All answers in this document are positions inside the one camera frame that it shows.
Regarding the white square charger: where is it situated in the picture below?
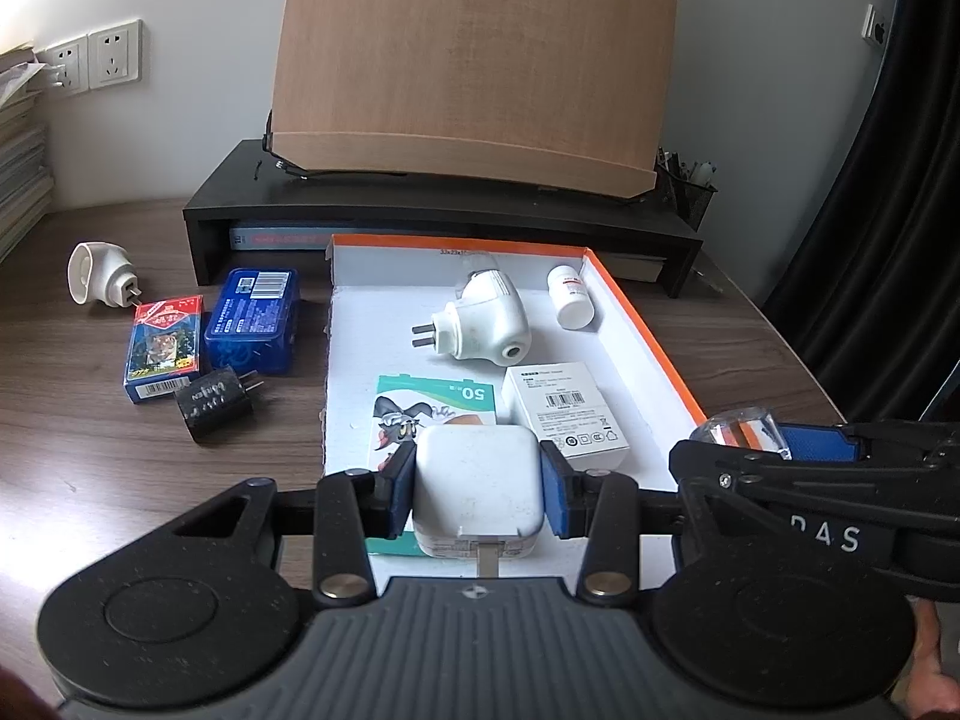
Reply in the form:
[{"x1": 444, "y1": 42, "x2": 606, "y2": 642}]
[{"x1": 412, "y1": 424, "x2": 545, "y2": 578}]

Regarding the green bandage box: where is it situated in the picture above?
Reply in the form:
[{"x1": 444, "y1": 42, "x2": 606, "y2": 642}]
[{"x1": 366, "y1": 374, "x2": 502, "y2": 558}]

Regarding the white power adapter box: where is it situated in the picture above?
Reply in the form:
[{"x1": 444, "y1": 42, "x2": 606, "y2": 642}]
[{"x1": 501, "y1": 362, "x2": 630, "y2": 472}]

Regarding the right human hand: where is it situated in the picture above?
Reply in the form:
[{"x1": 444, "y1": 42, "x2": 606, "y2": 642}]
[{"x1": 905, "y1": 600, "x2": 960, "y2": 718}]

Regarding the left human hand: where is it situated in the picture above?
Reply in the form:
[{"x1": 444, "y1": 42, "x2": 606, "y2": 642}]
[{"x1": 0, "y1": 668, "x2": 59, "y2": 720}]

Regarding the orange white box lid tray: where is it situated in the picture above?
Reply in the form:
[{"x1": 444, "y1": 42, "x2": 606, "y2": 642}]
[{"x1": 320, "y1": 232, "x2": 712, "y2": 564}]

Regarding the small white pill bottle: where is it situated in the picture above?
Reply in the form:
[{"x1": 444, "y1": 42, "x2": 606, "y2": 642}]
[{"x1": 547, "y1": 265, "x2": 596, "y2": 330}]

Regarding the white plug-in repellent heater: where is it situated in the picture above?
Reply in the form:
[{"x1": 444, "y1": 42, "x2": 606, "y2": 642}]
[{"x1": 412, "y1": 268, "x2": 532, "y2": 367}]

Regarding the black power adapter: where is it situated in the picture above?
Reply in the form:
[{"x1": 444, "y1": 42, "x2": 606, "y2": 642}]
[{"x1": 174, "y1": 367, "x2": 263, "y2": 444}]

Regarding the blue plastic case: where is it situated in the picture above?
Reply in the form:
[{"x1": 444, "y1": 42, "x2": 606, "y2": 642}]
[{"x1": 203, "y1": 268, "x2": 299, "y2": 376}]

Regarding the red blue card box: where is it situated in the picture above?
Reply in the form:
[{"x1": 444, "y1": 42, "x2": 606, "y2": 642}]
[{"x1": 124, "y1": 294, "x2": 203, "y2": 403}]

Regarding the black mesh pen holder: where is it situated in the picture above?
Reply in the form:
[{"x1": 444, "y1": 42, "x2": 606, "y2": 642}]
[{"x1": 652, "y1": 149, "x2": 716, "y2": 231}]

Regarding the book under riser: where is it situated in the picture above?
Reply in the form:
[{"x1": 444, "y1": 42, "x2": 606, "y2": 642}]
[{"x1": 229, "y1": 226, "x2": 334, "y2": 252}]

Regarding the black monitor riser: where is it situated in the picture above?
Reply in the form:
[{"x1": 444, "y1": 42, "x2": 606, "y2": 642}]
[{"x1": 182, "y1": 140, "x2": 701, "y2": 298}]

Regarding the white plug adapter on table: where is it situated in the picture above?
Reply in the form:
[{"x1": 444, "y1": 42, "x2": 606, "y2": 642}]
[{"x1": 67, "y1": 242, "x2": 142, "y2": 309}]

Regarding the wooden book stand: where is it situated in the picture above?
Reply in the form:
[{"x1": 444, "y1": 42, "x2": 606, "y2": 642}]
[{"x1": 267, "y1": 0, "x2": 677, "y2": 199}]

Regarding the stack of books and papers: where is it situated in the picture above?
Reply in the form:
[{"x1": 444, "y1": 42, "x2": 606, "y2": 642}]
[{"x1": 0, "y1": 44, "x2": 55, "y2": 259}]

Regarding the right wall socket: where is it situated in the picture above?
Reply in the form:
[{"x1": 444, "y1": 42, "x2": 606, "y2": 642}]
[{"x1": 88, "y1": 20, "x2": 143, "y2": 91}]

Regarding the wall socket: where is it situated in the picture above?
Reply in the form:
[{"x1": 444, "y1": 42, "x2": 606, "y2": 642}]
[
  {"x1": 37, "y1": 36, "x2": 89, "y2": 98},
  {"x1": 88, "y1": 20, "x2": 143, "y2": 91}
]

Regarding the left wall socket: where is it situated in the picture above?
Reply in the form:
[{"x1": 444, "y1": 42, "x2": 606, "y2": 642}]
[{"x1": 37, "y1": 36, "x2": 89, "y2": 98}]

